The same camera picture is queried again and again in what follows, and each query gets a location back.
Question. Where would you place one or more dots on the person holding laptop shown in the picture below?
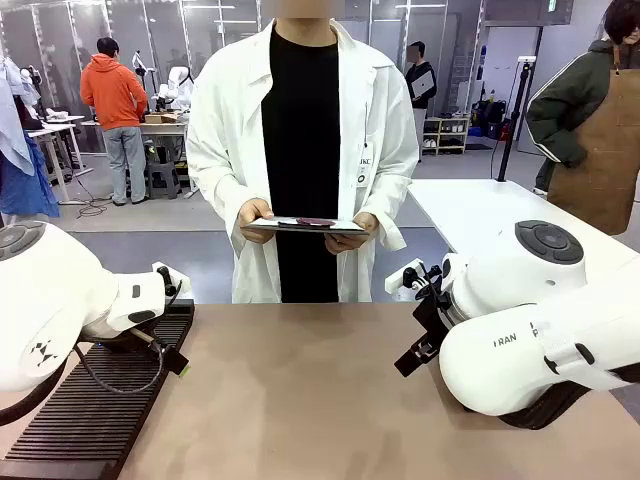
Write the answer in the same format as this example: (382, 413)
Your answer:
(421, 95)

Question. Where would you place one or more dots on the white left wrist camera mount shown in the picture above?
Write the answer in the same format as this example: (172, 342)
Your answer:
(176, 281)

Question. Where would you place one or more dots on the cardboard box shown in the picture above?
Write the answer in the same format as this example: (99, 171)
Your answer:
(161, 118)

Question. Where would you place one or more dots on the person's left hand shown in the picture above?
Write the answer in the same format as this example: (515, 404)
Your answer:
(350, 244)

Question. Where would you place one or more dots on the white side table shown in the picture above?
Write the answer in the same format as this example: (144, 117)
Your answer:
(475, 215)

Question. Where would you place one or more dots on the person in brown apron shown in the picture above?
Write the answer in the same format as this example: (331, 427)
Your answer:
(595, 125)

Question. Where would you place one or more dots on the white workshop desk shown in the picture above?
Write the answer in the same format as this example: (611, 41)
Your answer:
(165, 127)

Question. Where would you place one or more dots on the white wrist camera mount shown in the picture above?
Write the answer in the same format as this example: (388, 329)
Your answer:
(400, 280)
(176, 281)

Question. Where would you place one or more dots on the person in white lab coat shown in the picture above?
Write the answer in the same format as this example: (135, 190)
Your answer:
(300, 125)

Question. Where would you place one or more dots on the person in orange hoodie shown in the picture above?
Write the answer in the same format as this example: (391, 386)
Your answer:
(114, 95)

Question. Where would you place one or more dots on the white-sleeved left forearm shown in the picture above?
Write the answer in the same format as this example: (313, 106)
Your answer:
(395, 200)

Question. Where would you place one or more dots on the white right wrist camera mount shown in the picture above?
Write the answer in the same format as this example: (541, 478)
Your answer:
(400, 280)

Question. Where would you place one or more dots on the grey plastic stool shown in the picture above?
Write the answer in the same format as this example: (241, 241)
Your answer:
(163, 180)

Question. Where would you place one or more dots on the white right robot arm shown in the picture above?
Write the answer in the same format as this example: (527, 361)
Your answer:
(525, 310)

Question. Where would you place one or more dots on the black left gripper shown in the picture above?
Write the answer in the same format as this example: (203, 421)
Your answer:
(125, 345)

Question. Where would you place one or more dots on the person's right hand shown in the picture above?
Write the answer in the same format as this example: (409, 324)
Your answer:
(250, 212)

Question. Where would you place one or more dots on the low wooden shelf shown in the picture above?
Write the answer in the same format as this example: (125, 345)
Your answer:
(446, 134)

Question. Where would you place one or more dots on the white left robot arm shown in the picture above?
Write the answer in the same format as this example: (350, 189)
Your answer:
(45, 300)

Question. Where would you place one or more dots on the white-sleeved right forearm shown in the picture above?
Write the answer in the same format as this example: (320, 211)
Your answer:
(215, 195)

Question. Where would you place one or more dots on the black tripod pole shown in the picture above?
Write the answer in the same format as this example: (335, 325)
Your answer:
(515, 115)

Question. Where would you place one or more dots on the black equipment bag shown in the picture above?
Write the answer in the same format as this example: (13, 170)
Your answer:
(490, 117)

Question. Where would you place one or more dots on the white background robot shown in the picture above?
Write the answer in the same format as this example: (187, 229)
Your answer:
(177, 85)

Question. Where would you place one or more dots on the person in blue shirt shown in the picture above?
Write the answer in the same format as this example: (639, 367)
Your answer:
(20, 165)

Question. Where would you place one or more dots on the black slotted PCB rack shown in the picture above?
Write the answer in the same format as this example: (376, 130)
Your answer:
(100, 425)

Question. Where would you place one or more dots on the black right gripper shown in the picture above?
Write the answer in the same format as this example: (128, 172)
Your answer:
(432, 320)

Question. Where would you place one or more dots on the dark grey clipboard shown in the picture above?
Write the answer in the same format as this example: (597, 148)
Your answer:
(300, 227)

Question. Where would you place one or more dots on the white name badge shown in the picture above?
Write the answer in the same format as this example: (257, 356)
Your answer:
(364, 167)

